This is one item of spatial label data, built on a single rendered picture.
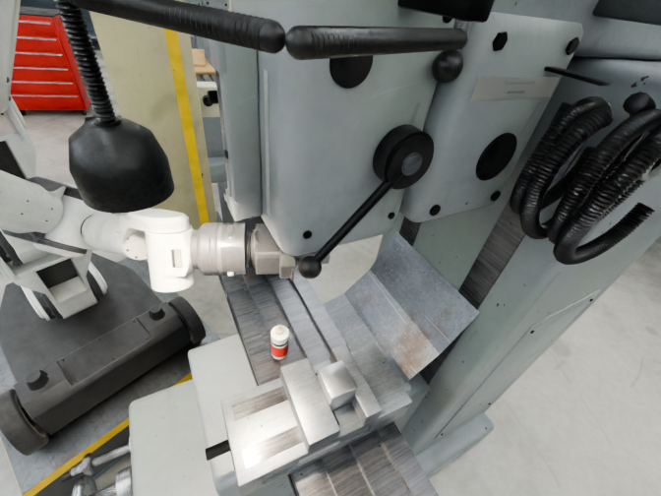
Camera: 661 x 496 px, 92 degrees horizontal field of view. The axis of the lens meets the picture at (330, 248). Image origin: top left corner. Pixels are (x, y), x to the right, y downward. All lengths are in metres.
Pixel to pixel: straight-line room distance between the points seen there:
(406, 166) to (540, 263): 0.39
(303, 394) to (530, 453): 1.53
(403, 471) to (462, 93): 0.65
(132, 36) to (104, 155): 1.84
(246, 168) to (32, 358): 1.16
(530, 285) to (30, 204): 0.88
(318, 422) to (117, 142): 0.52
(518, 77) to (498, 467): 1.70
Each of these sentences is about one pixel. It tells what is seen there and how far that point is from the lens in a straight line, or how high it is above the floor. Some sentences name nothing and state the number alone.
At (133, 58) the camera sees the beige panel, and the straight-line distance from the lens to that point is 2.14.
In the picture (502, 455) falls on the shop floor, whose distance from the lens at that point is 1.95.
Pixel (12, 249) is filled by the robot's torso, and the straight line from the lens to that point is 1.09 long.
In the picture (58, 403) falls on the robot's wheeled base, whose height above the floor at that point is 0.57.
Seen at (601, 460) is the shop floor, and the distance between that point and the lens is 2.24.
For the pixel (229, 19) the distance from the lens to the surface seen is 0.19.
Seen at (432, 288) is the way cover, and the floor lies 1.03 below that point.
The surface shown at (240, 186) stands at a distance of 0.42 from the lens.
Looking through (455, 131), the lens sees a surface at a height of 1.48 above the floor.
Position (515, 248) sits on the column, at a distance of 0.71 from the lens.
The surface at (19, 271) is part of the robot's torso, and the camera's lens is 1.17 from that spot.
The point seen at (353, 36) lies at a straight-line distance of 0.19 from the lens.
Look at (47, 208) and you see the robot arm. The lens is 0.72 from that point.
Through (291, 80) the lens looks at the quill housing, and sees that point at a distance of 0.32.
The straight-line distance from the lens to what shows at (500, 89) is 0.45.
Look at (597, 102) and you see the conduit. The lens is 0.51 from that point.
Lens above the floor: 1.60
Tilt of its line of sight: 40 degrees down
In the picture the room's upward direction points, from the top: 8 degrees clockwise
